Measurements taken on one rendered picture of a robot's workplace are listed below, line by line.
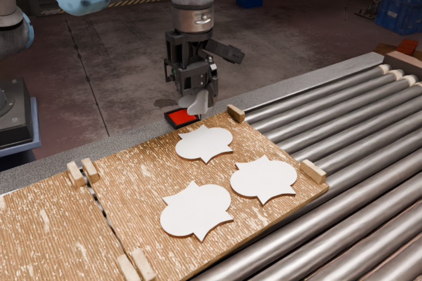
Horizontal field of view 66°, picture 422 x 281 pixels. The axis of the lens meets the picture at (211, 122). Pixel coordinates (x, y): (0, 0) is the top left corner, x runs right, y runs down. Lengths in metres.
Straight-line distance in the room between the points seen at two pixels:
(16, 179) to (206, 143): 0.43
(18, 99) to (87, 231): 0.56
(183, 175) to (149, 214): 0.12
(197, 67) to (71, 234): 0.38
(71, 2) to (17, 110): 0.58
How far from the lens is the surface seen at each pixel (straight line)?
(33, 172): 0.85
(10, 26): 1.03
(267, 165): 0.73
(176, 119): 0.89
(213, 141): 0.78
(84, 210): 0.69
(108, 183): 0.73
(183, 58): 0.62
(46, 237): 0.68
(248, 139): 0.81
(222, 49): 0.66
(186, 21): 0.59
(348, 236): 0.69
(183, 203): 0.65
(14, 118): 1.02
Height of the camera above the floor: 1.44
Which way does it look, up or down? 35 degrees down
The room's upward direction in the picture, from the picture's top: straight up
